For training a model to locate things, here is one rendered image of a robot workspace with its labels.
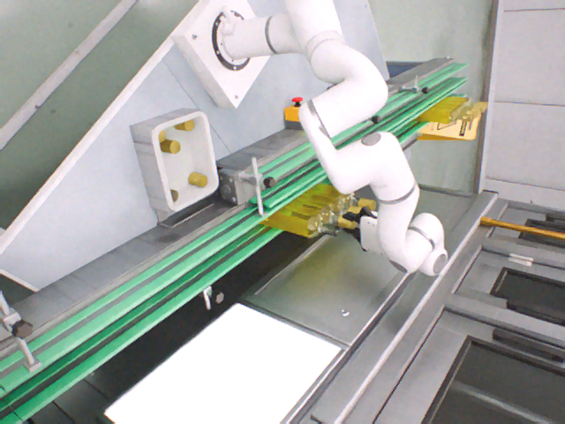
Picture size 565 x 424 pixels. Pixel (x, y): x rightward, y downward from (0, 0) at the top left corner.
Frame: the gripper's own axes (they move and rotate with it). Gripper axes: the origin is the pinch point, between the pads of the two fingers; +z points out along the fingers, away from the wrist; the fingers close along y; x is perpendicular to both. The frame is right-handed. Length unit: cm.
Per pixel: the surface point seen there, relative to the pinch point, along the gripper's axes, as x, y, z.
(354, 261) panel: -0.1, -12.4, -0.5
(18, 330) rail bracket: 80, 17, -7
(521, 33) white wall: -543, -31, 224
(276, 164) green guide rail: 6.3, 13.7, 23.2
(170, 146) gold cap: 36, 28, 25
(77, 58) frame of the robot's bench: 37, 46, 89
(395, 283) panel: 0.6, -11.7, -16.3
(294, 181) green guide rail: 0.5, 6.2, 23.4
